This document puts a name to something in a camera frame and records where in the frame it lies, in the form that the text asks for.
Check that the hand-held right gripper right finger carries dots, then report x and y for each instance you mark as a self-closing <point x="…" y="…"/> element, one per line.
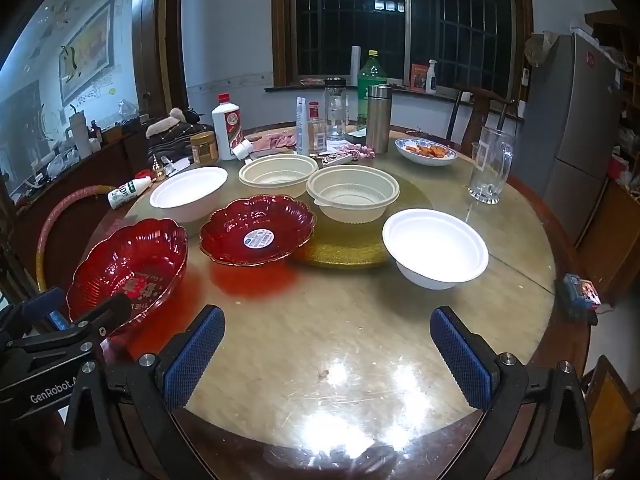
<point x="460" y="360"/>

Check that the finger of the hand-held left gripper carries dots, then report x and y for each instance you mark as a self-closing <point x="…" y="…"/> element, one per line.
<point x="50" y="315"/>
<point x="107" y="312"/>

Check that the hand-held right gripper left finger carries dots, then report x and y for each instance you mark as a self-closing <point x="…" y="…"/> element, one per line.
<point x="195" y="355"/>

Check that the deep red glass bowl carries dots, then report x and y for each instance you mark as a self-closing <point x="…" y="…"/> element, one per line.
<point x="130" y="260"/>

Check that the white foam bowl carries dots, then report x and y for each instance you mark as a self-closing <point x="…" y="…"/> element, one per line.
<point x="187" y="190"/>
<point x="430" y="245"/>

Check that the red plate with round sticker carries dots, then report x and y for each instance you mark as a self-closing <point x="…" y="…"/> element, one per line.
<point x="235" y="230"/>

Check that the cream plastic bowl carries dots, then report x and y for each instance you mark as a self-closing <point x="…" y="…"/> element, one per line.
<point x="275" y="170"/>
<point x="350" y="190"/>

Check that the multicoloured hula hoop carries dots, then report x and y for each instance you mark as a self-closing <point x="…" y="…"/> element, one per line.
<point x="50" y="225"/>

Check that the white milk bottle green cap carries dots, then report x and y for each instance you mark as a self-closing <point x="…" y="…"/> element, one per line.
<point x="122" y="197"/>

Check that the blue packet on table edge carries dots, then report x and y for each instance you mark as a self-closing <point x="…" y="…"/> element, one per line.
<point x="580" y="292"/>

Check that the small red object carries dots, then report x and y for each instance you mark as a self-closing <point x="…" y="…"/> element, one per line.
<point x="142" y="174"/>

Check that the small gold perfume bottle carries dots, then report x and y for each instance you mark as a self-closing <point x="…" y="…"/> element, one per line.
<point x="159" y="172"/>

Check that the light wooden chair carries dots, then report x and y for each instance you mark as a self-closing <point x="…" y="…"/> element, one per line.
<point x="610" y="410"/>

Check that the dark wooden sideboard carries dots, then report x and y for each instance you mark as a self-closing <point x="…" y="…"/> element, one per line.
<point x="115" y="152"/>

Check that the gold glitter turntable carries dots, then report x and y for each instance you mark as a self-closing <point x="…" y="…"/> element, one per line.
<point x="345" y="247"/>

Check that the small brown bottle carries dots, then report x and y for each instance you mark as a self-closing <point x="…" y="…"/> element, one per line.
<point x="95" y="134"/>

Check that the dark jacket with fur collar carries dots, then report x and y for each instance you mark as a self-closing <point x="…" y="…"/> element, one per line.
<point x="170" y="135"/>

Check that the peanut butter jar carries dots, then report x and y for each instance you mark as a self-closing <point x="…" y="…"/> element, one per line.
<point x="204" y="149"/>

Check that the low wooden cabinet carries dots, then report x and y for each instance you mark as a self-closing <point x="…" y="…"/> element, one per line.
<point x="610" y="240"/>

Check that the clear drinking glass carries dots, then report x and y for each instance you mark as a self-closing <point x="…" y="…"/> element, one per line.
<point x="492" y="170"/>

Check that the blue patterned plate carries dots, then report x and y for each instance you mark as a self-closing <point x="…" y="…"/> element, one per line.
<point x="416" y="159"/>

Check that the small clear glass cup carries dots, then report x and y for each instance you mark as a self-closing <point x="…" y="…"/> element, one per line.
<point x="475" y="154"/>

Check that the orange fried food pieces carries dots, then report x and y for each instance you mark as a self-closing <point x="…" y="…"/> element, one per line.
<point x="427" y="150"/>

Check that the white liquor bottle red cap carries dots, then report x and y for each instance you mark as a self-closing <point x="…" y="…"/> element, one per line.
<point x="227" y="130"/>

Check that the pink raw meat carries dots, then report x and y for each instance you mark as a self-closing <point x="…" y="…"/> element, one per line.
<point x="275" y="142"/>

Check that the pink wrapped candies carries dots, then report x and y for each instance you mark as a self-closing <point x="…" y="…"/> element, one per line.
<point x="360" y="150"/>

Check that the car key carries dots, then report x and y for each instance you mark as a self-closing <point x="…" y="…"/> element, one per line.
<point x="335" y="160"/>

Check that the white paper sheet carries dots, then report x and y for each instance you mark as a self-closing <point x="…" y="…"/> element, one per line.
<point x="357" y="132"/>

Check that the stainless steel thermos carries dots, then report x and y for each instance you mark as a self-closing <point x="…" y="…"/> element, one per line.
<point x="378" y="120"/>

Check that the small bottle with red label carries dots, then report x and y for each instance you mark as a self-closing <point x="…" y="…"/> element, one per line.
<point x="316" y="130"/>

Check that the dark wooden chair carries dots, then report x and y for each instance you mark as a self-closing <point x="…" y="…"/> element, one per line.
<point x="482" y="105"/>

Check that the grey refrigerator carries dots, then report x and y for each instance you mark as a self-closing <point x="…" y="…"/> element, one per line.
<point x="565" y="125"/>

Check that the clear bottle with black cap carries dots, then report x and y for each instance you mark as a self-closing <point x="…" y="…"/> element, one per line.
<point x="336" y="110"/>

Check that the white spray bottle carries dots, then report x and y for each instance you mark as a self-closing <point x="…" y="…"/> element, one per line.
<point x="431" y="80"/>

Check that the red book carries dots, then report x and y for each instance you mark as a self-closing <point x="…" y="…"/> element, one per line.
<point x="418" y="77"/>

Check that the large green plastic bottle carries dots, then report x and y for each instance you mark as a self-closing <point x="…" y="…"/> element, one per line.
<point x="371" y="80"/>

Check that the cluttered wooden shelf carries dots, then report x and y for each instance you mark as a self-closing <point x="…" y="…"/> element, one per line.
<point x="625" y="110"/>

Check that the dark window with wooden frame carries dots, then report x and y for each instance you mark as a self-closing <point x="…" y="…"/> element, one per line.
<point x="350" y="10"/>

